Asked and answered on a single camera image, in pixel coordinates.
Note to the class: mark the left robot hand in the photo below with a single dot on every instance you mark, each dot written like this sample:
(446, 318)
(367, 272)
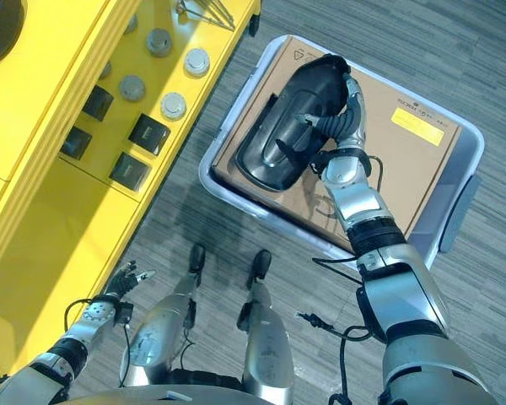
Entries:
(124, 283)

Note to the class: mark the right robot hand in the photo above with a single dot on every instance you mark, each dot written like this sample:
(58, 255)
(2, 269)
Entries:
(351, 126)

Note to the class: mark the black sole shaped part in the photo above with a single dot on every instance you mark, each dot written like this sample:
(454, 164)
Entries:
(0, 29)
(297, 118)

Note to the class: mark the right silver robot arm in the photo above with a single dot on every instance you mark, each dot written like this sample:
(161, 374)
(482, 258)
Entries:
(398, 295)

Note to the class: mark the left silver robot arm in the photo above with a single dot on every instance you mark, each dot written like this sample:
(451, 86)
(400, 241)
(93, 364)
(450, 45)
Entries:
(71, 337)

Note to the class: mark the brown cardboard box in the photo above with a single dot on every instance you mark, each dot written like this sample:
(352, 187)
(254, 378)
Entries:
(396, 169)

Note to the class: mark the small black box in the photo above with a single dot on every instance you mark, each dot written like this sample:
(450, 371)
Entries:
(76, 143)
(98, 103)
(130, 171)
(149, 134)

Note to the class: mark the grey plastic box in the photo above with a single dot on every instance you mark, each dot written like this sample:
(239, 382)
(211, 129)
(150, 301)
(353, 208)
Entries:
(455, 177)

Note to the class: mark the yellow shelf unit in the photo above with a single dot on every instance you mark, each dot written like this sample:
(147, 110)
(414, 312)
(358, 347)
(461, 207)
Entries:
(46, 177)

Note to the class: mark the black shelf caster wheel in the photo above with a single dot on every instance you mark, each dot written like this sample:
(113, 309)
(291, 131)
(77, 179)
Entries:
(253, 24)

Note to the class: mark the left silver robot leg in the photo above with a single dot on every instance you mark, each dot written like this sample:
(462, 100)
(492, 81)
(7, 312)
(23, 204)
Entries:
(164, 325)

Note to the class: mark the silver robot leg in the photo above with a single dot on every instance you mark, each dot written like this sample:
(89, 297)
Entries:
(164, 325)
(265, 333)

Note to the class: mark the yellow label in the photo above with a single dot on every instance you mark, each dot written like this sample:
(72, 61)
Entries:
(418, 126)

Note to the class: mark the silver robot torso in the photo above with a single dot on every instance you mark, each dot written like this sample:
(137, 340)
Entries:
(160, 396)

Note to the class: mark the right silver robot leg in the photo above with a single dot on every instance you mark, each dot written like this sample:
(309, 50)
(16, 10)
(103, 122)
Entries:
(265, 333)

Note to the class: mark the grey metal cylinder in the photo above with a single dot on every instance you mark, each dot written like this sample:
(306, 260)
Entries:
(130, 24)
(173, 106)
(132, 88)
(158, 42)
(197, 62)
(106, 70)

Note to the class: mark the bundle of metal rods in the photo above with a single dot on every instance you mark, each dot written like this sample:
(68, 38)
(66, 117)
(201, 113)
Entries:
(208, 12)

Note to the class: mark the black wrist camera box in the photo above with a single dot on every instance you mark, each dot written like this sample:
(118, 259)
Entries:
(124, 314)

